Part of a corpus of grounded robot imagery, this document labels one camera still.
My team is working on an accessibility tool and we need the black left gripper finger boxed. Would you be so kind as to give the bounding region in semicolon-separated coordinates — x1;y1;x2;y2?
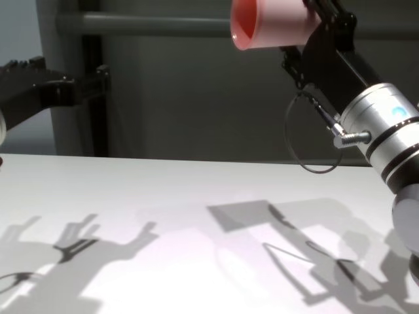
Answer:
75;64;111;107
0;56;48;103

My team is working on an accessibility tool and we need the pink plastic cup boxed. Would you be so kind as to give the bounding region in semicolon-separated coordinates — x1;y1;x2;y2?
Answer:
230;0;321;52

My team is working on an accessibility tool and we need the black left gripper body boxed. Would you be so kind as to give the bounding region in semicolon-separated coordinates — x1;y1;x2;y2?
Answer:
0;79;78;131

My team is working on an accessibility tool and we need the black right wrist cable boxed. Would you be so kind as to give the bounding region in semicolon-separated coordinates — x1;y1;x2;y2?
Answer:
283;90;373;175

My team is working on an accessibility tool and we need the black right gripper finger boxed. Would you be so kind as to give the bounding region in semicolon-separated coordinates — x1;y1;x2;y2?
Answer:
302;0;357;27
280;45;310;90

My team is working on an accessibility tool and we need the gray horizontal railing bar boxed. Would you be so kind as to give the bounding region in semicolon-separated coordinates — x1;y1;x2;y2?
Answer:
55;11;419;37

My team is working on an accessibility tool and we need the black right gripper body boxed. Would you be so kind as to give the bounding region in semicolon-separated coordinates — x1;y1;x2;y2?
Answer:
301;22;384;114

